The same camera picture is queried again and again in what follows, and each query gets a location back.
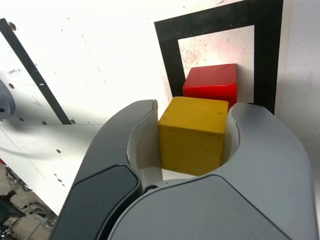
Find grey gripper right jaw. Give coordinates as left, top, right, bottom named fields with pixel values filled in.
left=107, top=101, right=315, bottom=240

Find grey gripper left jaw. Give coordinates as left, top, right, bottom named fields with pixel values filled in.
left=50, top=99, right=164, bottom=240

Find yellow cube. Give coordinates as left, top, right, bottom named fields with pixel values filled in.
left=157, top=96, right=230, bottom=177

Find red cube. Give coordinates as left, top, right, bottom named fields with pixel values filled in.
left=182, top=63, right=238, bottom=110

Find black tape square outline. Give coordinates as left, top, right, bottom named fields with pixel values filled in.
left=153, top=0, right=285, bottom=116

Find black tape strip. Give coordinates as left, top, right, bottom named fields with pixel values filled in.
left=0, top=17, right=73, bottom=125

